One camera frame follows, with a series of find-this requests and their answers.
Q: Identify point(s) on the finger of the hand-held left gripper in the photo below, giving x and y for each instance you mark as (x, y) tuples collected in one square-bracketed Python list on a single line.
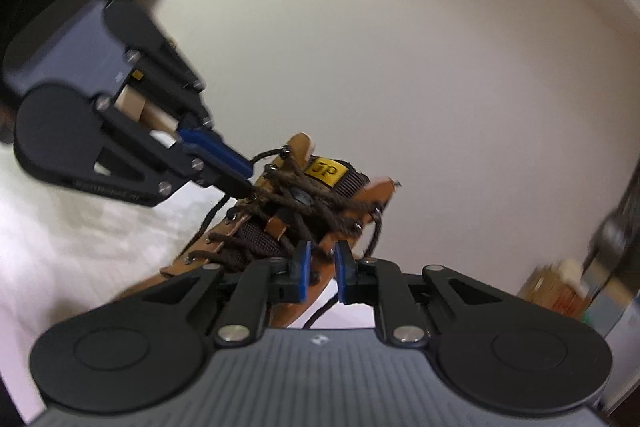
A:
[(200, 172), (220, 149)]

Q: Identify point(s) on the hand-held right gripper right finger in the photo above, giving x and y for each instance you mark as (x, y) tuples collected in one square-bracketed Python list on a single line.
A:
[(344, 274)]

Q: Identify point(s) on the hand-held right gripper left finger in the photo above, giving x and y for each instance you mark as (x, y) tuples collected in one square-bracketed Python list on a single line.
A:
[(302, 274)]

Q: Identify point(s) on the dark brown shoelace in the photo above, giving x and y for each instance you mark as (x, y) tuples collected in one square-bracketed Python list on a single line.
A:
[(280, 197)]

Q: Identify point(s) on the brown leather boot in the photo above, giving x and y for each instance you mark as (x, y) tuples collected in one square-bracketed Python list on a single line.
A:
[(299, 149)]

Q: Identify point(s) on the cardboard box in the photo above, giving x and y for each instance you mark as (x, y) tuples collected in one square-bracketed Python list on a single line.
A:
[(550, 292)]

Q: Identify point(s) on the grey hanging bag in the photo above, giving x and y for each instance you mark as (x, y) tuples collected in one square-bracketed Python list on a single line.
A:
[(612, 234)]

